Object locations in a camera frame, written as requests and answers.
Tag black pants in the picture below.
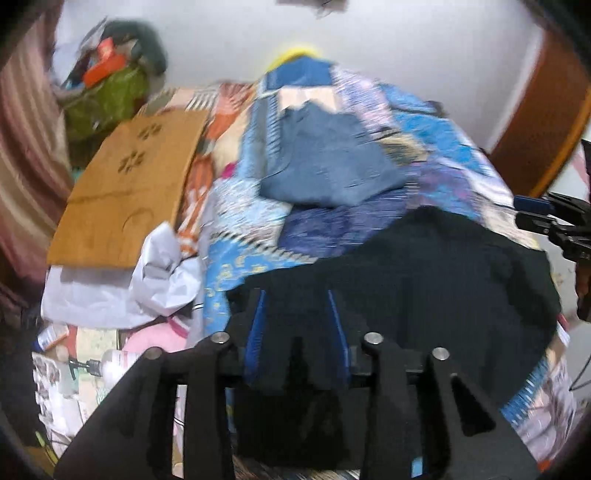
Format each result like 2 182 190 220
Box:
226 207 560 479

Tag person's right hand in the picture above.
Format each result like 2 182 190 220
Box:
575 261 591 322

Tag brown wooden door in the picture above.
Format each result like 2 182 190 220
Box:
490 31 590 197

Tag folded blue jeans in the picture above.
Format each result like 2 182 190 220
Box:
259 101 406 207

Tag white crumpled cloth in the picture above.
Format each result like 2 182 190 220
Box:
40 222 204 330

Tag blue patchwork quilt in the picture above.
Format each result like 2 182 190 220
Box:
202 57 576 462

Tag bamboo lap desk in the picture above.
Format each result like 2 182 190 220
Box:
47 109 207 269

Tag orange striped bedsheet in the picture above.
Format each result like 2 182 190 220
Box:
139 82 256 258

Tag yellow foam tube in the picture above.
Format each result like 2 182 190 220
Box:
266 44 322 73

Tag striped pink curtain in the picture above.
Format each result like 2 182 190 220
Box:
1 6 73 311

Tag green fabric storage box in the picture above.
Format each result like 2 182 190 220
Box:
63 67 149 142

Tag grey plush pillow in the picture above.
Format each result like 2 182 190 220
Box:
101 19 168 76

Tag orange box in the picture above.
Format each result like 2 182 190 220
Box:
82 37 126 88

